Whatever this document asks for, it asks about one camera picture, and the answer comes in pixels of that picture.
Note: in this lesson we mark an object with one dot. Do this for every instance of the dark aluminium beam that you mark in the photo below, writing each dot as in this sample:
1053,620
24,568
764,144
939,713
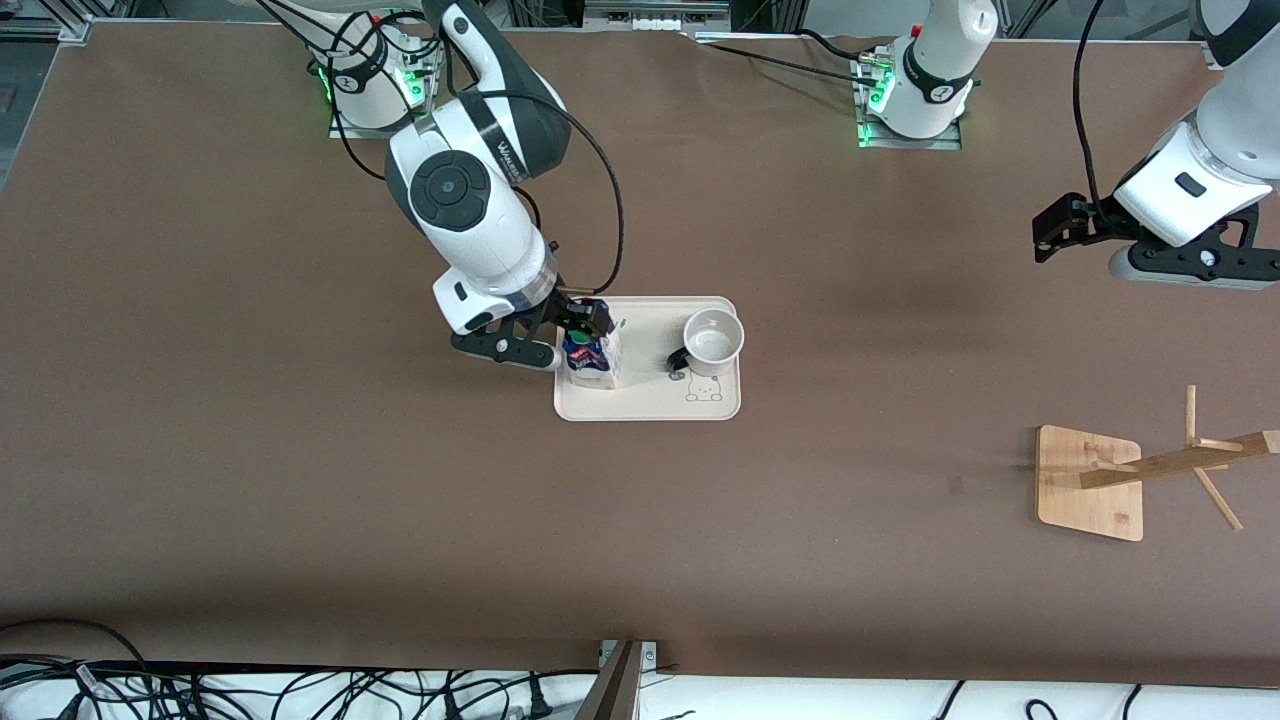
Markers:
615,690

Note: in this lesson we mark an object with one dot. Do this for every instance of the beige rabbit print tray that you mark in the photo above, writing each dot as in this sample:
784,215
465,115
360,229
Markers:
650,398

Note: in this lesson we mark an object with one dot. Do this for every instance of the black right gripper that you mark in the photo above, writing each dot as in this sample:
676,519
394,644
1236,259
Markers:
573,309

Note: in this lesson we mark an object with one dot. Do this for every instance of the blue white milk carton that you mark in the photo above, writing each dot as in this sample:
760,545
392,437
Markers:
595,372

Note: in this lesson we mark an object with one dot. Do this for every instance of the wooden cup rack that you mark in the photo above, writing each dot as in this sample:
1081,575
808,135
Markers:
1090,490

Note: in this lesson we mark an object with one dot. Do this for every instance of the grey power strip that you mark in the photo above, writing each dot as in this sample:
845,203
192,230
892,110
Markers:
655,12

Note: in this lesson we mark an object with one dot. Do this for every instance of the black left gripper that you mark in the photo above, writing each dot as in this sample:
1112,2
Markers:
1097,224

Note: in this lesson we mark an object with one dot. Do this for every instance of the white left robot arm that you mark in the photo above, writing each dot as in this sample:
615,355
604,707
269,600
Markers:
935,60

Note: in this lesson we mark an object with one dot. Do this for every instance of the aluminium arm base plate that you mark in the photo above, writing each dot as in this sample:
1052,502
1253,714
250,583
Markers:
910,144
350,128

